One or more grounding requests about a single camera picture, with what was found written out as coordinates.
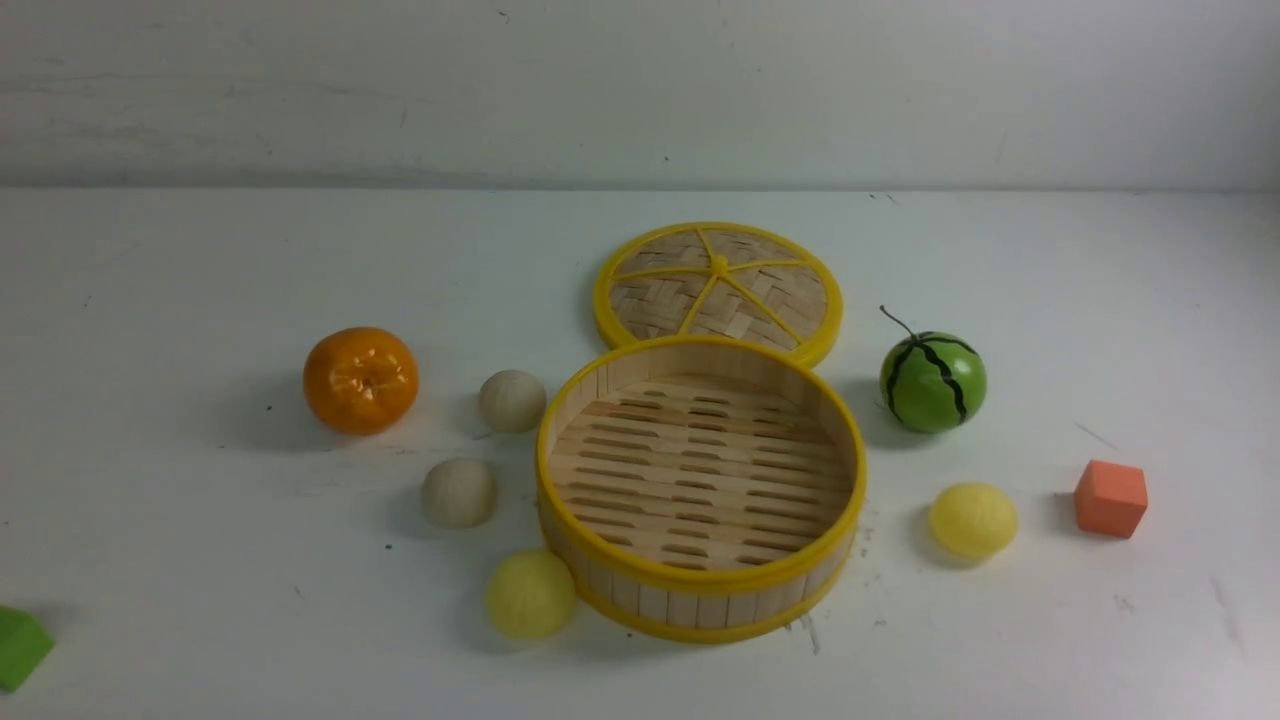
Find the white bun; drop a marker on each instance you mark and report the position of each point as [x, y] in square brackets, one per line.
[512, 401]
[459, 493]

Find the yellow bun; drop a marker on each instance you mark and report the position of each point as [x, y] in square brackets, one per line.
[973, 521]
[530, 596]

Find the woven bamboo steamer lid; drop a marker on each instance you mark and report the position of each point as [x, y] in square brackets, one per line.
[719, 279]

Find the bamboo steamer tray yellow rim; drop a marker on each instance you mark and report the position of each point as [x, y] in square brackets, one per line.
[700, 490]

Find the orange toy tangerine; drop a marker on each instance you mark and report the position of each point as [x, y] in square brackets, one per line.
[360, 381]

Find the green toy watermelon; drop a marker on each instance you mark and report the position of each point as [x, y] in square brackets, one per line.
[932, 382]

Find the orange foam cube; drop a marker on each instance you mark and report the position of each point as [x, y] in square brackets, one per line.
[1110, 499]

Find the green foam block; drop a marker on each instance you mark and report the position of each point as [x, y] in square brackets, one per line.
[24, 644]

